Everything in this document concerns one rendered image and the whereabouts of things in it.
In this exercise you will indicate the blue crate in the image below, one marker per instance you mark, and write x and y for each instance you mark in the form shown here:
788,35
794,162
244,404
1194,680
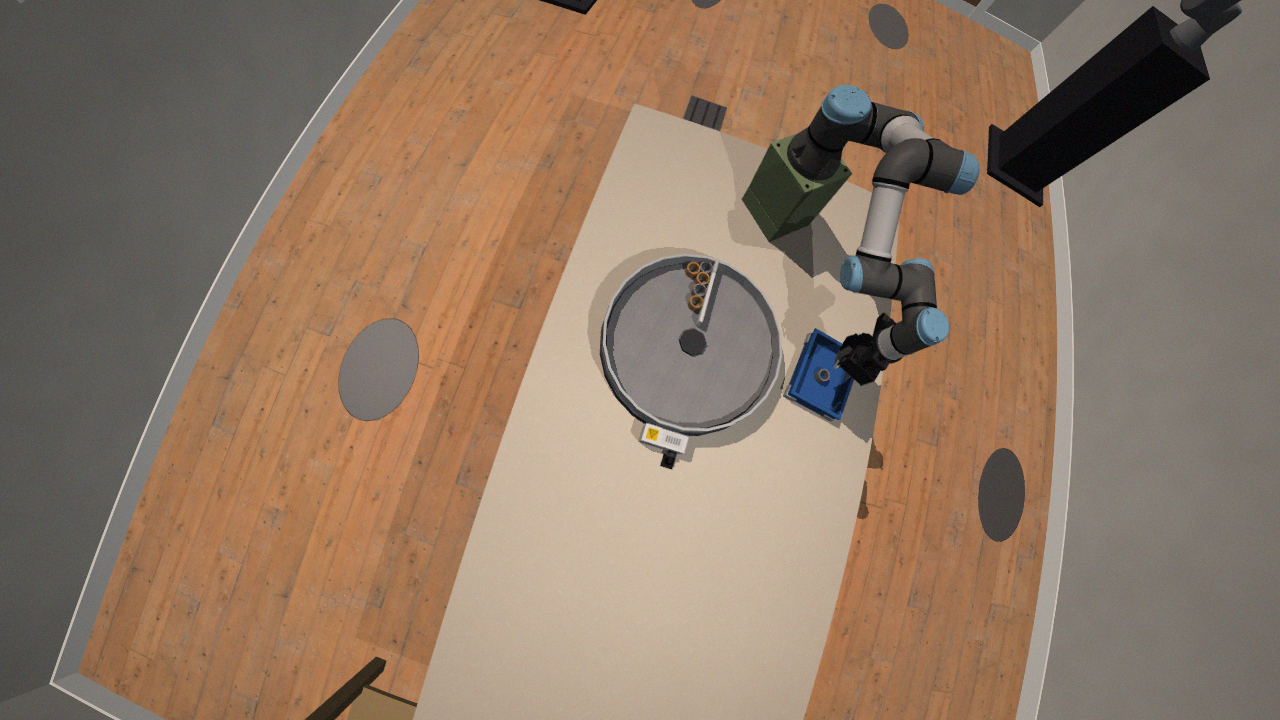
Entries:
829,395

